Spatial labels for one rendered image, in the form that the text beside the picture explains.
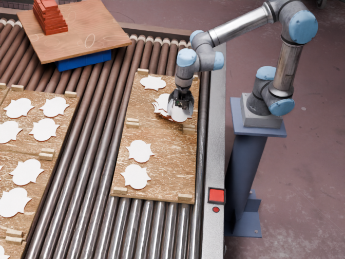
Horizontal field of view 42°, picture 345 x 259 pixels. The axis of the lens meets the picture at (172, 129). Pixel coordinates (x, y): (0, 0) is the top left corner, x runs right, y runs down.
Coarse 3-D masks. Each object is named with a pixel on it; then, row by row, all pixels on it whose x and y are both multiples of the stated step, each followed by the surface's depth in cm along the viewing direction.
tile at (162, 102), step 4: (160, 96) 225; (164, 96) 225; (168, 96) 225; (156, 100) 222; (160, 100) 222; (164, 100) 223; (160, 104) 220; (164, 104) 221; (160, 108) 218; (164, 108) 218
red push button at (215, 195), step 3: (210, 189) 194; (213, 189) 194; (210, 192) 193; (213, 192) 193; (216, 192) 193; (219, 192) 193; (222, 192) 193; (210, 195) 192; (213, 195) 192; (216, 195) 192; (219, 195) 192; (222, 195) 192; (210, 198) 191; (213, 198) 191; (216, 198) 191; (219, 198) 191; (222, 198) 191
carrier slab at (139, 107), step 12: (168, 84) 241; (192, 84) 242; (132, 96) 232; (144, 96) 232; (156, 96) 233; (132, 108) 225; (144, 108) 226; (144, 120) 220; (156, 120) 220; (192, 120) 223
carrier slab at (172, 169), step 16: (128, 128) 215; (144, 128) 216; (128, 144) 208; (160, 144) 209; (176, 144) 210; (192, 144) 211; (128, 160) 201; (160, 160) 202; (176, 160) 203; (192, 160) 204; (160, 176) 196; (176, 176) 197; (192, 176) 197; (112, 192) 188; (128, 192) 189; (144, 192) 189; (160, 192) 190; (176, 192) 191; (192, 192) 191
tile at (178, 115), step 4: (172, 108) 209; (176, 108) 209; (180, 108) 209; (172, 112) 207; (176, 112) 207; (180, 112) 208; (184, 112) 208; (188, 112) 208; (168, 116) 206; (172, 116) 205; (176, 116) 206; (180, 116) 206; (184, 116) 206; (188, 116) 206; (176, 120) 204; (180, 120) 204; (184, 120) 204
